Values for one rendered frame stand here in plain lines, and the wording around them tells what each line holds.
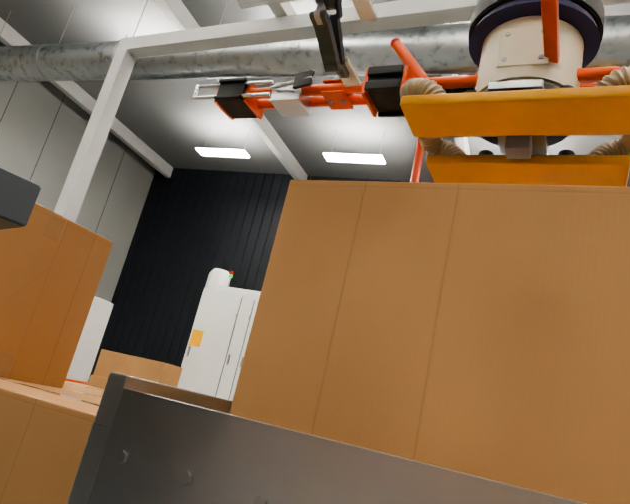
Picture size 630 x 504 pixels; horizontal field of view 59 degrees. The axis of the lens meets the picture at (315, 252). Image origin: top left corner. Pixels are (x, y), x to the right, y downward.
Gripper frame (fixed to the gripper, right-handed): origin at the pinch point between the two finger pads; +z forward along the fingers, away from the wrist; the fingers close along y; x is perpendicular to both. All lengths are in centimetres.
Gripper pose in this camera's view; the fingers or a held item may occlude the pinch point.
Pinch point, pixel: (359, 47)
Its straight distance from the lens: 103.5
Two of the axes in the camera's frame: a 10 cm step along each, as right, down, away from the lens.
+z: 3.9, 3.6, 8.5
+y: -2.3, 9.3, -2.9
